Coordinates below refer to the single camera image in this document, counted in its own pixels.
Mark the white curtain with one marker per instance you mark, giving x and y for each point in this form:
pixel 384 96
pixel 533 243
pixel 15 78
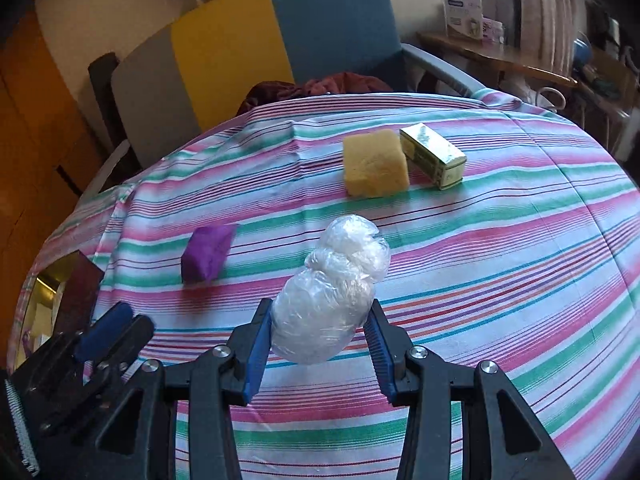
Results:
pixel 550 15

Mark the small green gold box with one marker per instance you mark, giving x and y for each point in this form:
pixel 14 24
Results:
pixel 432 152

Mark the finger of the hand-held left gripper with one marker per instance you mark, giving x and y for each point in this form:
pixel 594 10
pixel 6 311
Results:
pixel 136 332
pixel 105 330

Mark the purple wrapped packet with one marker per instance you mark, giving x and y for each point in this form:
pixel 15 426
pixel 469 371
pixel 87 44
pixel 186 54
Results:
pixel 207 255

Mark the white printed carton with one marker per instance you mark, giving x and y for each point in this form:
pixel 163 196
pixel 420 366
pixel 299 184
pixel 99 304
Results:
pixel 462 15

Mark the wooden side desk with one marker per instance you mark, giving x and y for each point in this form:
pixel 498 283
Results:
pixel 500 60

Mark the yellow sponge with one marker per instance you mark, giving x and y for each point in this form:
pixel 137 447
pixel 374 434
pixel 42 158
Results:
pixel 372 165

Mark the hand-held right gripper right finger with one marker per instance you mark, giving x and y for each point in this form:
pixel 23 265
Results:
pixel 380 355

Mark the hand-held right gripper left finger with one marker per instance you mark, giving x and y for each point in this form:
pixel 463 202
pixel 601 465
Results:
pixel 257 350

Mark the maroon storage box gold inside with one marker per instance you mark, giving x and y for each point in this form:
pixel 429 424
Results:
pixel 80 285

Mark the white plastic-wrapped cotton bundle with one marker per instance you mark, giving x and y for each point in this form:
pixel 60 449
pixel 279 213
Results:
pixel 325 310

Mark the orange wooden cabinet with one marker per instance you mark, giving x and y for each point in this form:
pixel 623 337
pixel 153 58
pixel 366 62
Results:
pixel 35 135

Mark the maroon cloth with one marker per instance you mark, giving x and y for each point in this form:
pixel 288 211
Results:
pixel 345 85

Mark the black chair back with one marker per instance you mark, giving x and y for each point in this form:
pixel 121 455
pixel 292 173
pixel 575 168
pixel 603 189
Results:
pixel 102 90

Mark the grey yellow blue sofa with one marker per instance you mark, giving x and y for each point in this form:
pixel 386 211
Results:
pixel 330 25

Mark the small pink box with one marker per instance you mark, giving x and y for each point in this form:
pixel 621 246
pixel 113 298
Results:
pixel 492 32

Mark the striped tablecloth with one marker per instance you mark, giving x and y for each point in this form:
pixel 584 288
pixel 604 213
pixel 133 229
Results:
pixel 500 285

